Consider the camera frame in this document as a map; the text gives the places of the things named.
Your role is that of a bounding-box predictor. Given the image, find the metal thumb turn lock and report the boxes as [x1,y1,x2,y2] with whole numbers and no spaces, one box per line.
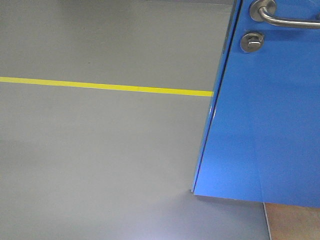
[240,32,264,53]

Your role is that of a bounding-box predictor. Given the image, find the wooden platform with white border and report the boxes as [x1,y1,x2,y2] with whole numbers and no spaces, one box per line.
[264,203,320,240]

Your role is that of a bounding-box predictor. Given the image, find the metal door lever handle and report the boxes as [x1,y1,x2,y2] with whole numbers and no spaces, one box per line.
[249,0,320,30]

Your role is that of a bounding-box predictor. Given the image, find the blue door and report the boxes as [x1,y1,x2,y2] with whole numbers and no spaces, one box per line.
[191,0,320,208]

